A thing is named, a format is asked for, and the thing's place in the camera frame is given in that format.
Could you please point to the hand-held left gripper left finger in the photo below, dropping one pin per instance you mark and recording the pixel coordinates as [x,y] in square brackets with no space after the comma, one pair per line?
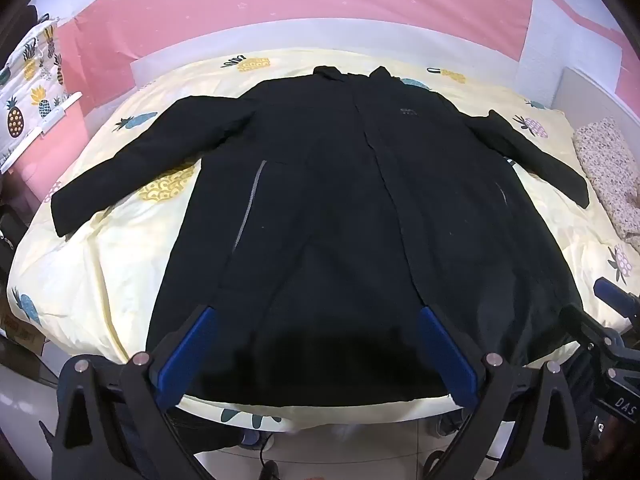
[186,355]

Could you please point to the white rail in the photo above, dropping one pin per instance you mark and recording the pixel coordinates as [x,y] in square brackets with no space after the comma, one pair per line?
[45,120]

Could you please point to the black long coat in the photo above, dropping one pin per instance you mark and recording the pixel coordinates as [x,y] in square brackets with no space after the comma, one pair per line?
[340,220]

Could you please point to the yellow pineapple print bedsheet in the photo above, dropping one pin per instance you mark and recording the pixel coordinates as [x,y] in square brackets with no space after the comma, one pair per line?
[100,260]

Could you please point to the white pineapple print cloth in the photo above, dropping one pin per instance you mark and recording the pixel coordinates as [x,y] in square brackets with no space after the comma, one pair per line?
[30,85]

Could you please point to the cardboard box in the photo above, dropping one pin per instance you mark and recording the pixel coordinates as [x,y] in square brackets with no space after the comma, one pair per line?
[22,332]

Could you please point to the white side panel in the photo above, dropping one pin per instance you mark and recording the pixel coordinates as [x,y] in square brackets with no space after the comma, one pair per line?
[600,95]

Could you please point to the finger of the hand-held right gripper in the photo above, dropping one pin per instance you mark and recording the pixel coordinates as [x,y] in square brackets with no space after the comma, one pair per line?
[590,325]
[617,295]

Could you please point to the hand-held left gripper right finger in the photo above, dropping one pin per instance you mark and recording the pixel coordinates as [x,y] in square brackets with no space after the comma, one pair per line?
[450,360]

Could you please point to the floral patterned pillow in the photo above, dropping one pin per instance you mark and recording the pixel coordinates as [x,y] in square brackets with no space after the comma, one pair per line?
[610,175]

